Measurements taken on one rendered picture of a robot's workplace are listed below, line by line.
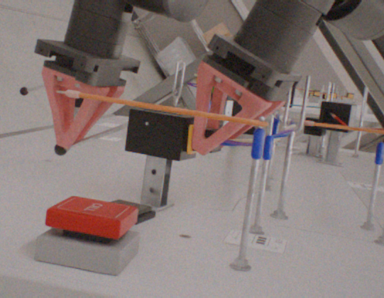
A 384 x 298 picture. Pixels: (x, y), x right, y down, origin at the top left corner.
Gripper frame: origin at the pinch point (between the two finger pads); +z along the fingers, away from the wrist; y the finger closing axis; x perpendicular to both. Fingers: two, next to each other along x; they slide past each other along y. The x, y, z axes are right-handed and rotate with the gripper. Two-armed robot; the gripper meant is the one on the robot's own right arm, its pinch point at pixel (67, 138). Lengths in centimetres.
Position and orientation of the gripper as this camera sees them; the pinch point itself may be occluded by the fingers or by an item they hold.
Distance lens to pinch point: 66.1
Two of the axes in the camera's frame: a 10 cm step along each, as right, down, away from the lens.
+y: 4.2, -0.6, 9.1
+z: -2.8, 9.4, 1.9
